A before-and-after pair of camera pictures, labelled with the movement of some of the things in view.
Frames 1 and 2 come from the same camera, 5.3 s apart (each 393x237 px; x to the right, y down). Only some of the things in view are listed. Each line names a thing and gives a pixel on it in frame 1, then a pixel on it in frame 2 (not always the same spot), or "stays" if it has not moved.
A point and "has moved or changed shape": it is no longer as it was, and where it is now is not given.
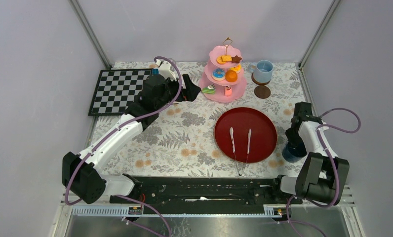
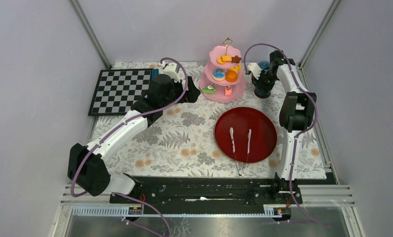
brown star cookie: [236, 59] stays
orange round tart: [231, 76] stays
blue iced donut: [218, 74] stays
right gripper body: [294, 138] to [265, 81]
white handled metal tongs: [249, 138] stays
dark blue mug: [288, 156] has moved or changed shape
